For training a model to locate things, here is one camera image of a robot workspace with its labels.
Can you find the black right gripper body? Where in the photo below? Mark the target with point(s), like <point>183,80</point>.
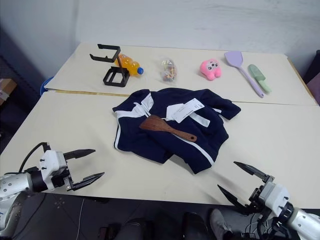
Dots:
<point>255,200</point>

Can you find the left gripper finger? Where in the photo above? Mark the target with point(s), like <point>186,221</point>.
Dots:
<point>88,179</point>
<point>80,153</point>

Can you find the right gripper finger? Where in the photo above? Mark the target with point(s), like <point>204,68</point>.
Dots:
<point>235,201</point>
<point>255,172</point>

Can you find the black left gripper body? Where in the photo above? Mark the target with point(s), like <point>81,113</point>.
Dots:
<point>62,178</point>

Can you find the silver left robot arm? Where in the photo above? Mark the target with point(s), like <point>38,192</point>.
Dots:
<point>12,183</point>

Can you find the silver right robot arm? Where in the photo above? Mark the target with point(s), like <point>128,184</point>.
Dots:
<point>305,222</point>

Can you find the grey shoe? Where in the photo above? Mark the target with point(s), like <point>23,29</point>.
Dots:
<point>220,222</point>

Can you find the dark rounded shape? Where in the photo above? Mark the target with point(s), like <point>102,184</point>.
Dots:
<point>195,225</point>
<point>138,228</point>

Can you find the navy zip jacket white stripes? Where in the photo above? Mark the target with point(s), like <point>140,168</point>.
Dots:
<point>130,140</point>

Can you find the yellow measuring tape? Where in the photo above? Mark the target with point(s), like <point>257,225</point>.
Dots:
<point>87,93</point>

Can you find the blue hoop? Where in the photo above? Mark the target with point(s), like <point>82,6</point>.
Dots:
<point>42,86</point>

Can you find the brown wooden spatula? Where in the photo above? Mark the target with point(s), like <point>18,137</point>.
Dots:
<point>152,125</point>

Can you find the white paper clothing tag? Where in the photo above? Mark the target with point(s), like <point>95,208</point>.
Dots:
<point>183,110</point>

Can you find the black metal phone stand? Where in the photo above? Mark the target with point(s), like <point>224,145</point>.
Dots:
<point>102,59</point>

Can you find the brown cardboard box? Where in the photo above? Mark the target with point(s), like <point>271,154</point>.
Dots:
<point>7,86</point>

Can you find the green silicone knife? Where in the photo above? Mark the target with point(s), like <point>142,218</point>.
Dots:
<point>256,73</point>

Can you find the orange drink bottle blue cap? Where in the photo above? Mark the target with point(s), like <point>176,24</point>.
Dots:
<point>128,65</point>

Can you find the purple cushion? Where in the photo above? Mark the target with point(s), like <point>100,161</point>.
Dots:
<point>315,87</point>

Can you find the pink plush toy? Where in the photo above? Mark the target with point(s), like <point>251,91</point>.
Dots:
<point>210,68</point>

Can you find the purple silicone spatula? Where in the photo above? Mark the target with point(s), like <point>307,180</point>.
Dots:
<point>235,58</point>

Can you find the clear bag of candies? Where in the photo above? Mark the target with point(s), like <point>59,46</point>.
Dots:
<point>168,70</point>

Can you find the dark chair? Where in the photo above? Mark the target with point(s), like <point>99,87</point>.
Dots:
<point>316,62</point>

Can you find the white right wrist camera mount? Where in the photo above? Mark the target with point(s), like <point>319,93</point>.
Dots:
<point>273,197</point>

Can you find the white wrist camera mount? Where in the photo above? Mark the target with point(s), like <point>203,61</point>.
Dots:
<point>273,197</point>
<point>53,160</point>

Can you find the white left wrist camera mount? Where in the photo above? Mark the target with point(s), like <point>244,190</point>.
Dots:
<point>53,160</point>

